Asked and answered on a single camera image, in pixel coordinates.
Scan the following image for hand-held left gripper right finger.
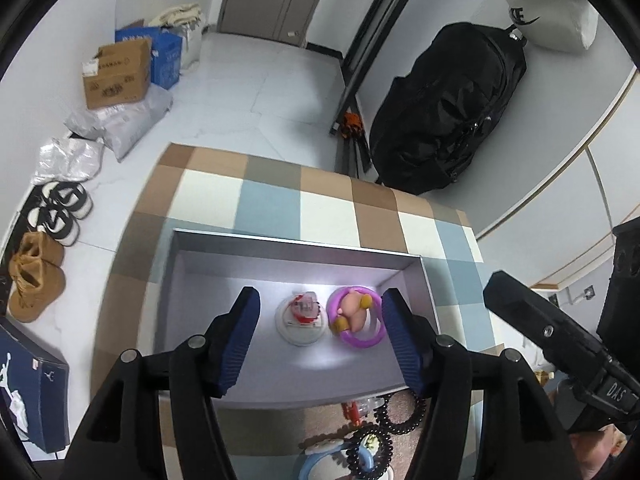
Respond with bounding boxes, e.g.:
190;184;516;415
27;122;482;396
381;287;576;480

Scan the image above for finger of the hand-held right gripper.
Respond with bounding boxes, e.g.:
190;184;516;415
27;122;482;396
482;271;608;381

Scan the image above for purple bracelet with peach doll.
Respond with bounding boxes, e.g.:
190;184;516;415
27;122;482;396
326;285;387;350

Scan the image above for black metal frame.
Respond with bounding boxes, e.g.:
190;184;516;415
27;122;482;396
327;0;441;181

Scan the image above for checkered mat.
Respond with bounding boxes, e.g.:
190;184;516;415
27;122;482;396
97;142;506;480

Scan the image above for black white sneaker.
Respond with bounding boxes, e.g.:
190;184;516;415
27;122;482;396
41;181;93;218
27;207;80;247

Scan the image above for blue shoe box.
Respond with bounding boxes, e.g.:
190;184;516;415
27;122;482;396
0;316;70;453

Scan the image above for blue cardboard box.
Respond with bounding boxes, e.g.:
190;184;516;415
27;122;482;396
115;19;185;88

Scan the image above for brown cardboard box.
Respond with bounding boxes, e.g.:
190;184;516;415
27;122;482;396
81;37;153;110

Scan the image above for small grey parcel bag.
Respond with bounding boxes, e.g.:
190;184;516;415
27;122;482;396
65;110;108;141

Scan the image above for white duffel bag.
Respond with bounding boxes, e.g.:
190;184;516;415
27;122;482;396
486;0;600;53

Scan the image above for light blue bangle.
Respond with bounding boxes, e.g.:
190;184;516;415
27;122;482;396
297;442;396;480

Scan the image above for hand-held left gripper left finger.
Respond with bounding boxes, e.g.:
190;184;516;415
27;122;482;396
60;286;262;480

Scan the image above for large grey parcel bag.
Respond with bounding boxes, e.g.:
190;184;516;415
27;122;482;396
102;85;173;161

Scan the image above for brown suede boot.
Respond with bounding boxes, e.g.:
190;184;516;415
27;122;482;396
7;260;67;323
10;231;65;281

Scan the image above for grey box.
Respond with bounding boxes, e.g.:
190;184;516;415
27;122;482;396
152;227;441;406

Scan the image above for black bead bracelet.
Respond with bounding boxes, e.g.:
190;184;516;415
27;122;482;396
342;425;396;476
375;390;428;436

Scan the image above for white round disc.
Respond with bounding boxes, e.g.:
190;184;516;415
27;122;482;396
275;292;328;347

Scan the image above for black backpack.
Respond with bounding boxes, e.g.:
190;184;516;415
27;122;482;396
367;21;528;196

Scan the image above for cream fabric bag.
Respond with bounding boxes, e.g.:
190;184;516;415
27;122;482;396
149;4;205;68

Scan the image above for orange black gloves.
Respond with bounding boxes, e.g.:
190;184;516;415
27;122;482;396
337;112;362;138

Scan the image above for silver plastic bag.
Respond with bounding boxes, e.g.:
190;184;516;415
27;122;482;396
32;137;103;186

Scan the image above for person's right hand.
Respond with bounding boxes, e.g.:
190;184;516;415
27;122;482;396
570;425;626;480

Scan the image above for orange red clear charm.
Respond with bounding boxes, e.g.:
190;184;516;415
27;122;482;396
341;395;388;426

